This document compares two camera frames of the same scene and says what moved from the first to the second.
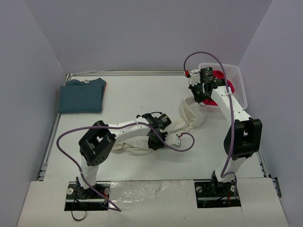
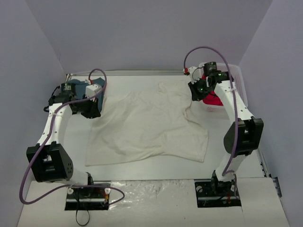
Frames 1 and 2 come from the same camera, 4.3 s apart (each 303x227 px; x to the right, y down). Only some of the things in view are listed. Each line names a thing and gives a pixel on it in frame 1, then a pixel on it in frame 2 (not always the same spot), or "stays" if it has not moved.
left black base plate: (79, 199) stays
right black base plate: (215, 194) stays
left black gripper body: (155, 142) → (92, 110)
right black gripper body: (195, 93) stays
